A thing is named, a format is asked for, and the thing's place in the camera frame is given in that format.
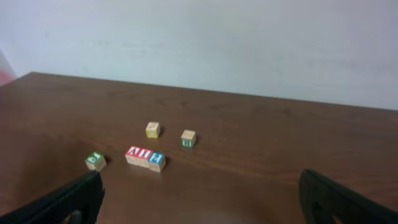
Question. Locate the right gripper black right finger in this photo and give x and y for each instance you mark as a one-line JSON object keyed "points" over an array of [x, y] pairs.
{"points": [[323, 200]]}

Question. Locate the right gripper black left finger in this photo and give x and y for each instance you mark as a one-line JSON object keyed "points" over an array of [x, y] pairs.
{"points": [[81, 199]]}

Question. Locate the red letter A block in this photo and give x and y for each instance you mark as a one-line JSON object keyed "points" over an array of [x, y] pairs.
{"points": [[131, 155]]}

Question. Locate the red letter I block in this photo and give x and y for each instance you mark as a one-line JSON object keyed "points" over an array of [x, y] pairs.
{"points": [[143, 156]]}

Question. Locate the blue number 2 block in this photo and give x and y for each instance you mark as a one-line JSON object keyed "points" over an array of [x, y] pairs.
{"points": [[156, 161]]}

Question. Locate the green letter J block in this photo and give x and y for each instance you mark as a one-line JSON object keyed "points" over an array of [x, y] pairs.
{"points": [[95, 161]]}

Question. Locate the turtle picture yellow block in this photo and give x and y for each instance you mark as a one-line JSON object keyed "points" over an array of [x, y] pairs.
{"points": [[153, 130]]}

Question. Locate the plain block green bottom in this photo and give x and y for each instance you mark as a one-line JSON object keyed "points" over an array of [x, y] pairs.
{"points": [[188, 138]]}

